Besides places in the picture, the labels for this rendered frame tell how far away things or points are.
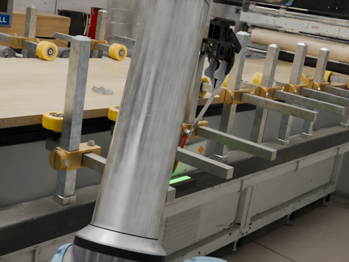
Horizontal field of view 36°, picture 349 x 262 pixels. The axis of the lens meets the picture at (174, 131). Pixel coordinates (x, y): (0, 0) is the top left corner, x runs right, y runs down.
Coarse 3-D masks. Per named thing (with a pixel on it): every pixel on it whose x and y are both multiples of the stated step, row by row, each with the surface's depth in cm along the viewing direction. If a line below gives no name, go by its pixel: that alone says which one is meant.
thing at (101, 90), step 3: (93, 87) 188; (96, 87) 189; (99, 87) 189; (102, 87) 187; (93, 90) 186; (96, 90) 186; (99, 90) 185; (102, 90) 185; (105, 90) 185; (108, 90) 188; (111, 90) 187; (99, 93) 184; (102, 93) 184; (105, 93) 184; (108, 93) 186; (111, 93) 186
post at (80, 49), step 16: (80, 48) 130; (80, 64) 131; (80, 80) 133; (80, 96) 134; (64, 112) 136; (80, 112) 136; (64, 128) 136; (80, 128) 137; (64, 144) 137; (64, 176) 138; (64, 192) 139
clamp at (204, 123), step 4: (184, 124) 174; (188, 124) 174; (192, 124) 175; (200, 124) 179; (204, 124) 181; (184, 128) 173; (188, 128) 174; (196, 128) 178; (180, 136) 174; (192, 136) 177; (196, 136) 179
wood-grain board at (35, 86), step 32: (0, 64) 210; (32, 64) 221; (64, 64) 234; (96, 64) 248; (128, 64) 264; (256, 64) 354; (288, 64) 388; (0, 96) 159; (32, 96) 166; (64, 96) 173; (96, 96) 180
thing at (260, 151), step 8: (200, 128) 177; (208, 128) 177; (200, 136) 177; (208, 136) 175; (216, 136) 174; (224, 136) 172; (232, 136) 172; (224, 144) 172; (232, 144) 170; (240, 144) 168; (248, 144) 166; (256, 144) 167; (248, 152) 167; (256, 152) 165; (264, 152) 163; (272, 152) 162
